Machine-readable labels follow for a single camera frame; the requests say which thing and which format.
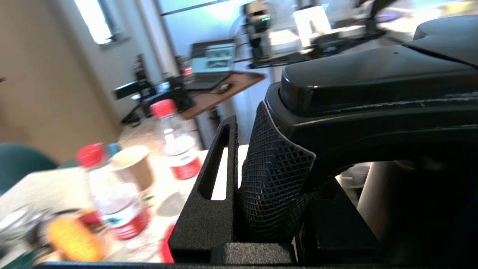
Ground brown paper cup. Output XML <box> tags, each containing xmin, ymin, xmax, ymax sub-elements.
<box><xmin>111</xmin><ymin>145</ymin><xmax>156</xmax><ymax>195</ymax></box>

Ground water bottle mountain logo label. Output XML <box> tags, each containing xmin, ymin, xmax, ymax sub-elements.
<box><xmin>76</xmin><ymin>142</ymin><xmax>150</xmax><ymax>240</ymax></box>

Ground open laptop computer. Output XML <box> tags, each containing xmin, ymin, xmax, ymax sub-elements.
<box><xmin>190</xmin><ymin>39</ymin><xmax>236</xmax><ymax>80</ymax></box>

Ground water bottle white band label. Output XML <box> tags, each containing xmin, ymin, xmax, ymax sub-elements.
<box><xmin>149</xmin><ymin>99</ymin><xmax>203</xmax><ymax>180</ymax></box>

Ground brown wooden desk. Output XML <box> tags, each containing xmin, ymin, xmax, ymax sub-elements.
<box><xmin>179</xmin><ymin>71</ymin><xmax>266</xmax><ymax>120</ymax></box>

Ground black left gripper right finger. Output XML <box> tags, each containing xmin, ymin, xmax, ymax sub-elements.
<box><xmin>297</xmin><ymin>179</ymin><xmax>378</xmax><ymax>264</ymax></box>

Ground red toy apple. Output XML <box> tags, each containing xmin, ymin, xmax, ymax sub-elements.
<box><xmin>159</xmin><ymin>221</ymin><xmax>178</xmax><ymax>263</ymax></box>

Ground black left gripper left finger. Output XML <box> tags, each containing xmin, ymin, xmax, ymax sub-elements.
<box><xmin>168</xmin><ymin>115</ymin><xmax>239</xmax><ymax>264</ymax></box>

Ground black electric kettle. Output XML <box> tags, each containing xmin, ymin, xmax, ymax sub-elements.
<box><xmin>237</xmin><ymin>15</ymin><xmax>478</xmax><ymax>264</ymax></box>

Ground bright window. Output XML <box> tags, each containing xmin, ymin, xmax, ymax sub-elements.
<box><xmin>73</xmin><ymin>0</ymin><xmax>130</xmax><ymax>45</ymax></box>

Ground yellow toy corn cob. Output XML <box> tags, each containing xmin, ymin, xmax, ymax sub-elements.
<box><xmin>47</xmin><ymin>216</ymin><xmax>104</xmax><ymax>262</ymax></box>

